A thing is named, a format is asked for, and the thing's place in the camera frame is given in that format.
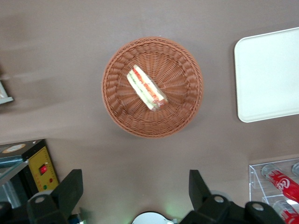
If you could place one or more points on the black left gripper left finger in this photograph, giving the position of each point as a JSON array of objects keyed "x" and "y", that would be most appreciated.
[{"x": 66, "y": 193}]

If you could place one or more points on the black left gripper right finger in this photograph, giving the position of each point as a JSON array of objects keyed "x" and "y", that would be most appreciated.
[{"x": 198, "y": 193}]

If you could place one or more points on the plastic-wrapped triangle sandwich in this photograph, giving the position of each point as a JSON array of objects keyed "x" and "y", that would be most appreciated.
[{"x": 146, "y": 89}]

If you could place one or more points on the round brown wicker basket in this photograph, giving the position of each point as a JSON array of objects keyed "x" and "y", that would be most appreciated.
[{"x": 182, "y": 93}]

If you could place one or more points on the white rectangular plastic tray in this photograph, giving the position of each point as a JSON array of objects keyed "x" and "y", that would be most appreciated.
[{"x": 268, "y": 77}]

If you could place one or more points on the clear acrylic can rack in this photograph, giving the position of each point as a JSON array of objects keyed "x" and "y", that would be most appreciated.
[{"x": 257, "y": 177}]

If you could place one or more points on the black machine with round label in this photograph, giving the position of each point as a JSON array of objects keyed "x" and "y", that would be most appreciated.
[{"x": 21, "y": 149}]

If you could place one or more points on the red cola can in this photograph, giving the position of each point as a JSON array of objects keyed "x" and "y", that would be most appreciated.
[
  {"x": 288, "y": 213},
  {"x": 283, "y": 184}
]

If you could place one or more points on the silver-topped drink can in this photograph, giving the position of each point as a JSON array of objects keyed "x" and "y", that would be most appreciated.
[{"x": 296, "y": 168}]

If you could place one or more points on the grey-edged white box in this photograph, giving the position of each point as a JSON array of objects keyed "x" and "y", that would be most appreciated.
[{"x": 4, "y": 93}]

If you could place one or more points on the yellow control box, red switch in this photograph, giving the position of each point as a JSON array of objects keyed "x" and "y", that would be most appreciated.
[{"x": 43, "y": 171}]

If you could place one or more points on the grey metal frame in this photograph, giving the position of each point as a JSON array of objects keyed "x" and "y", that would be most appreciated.
[{"x": 9, "y": 177}]

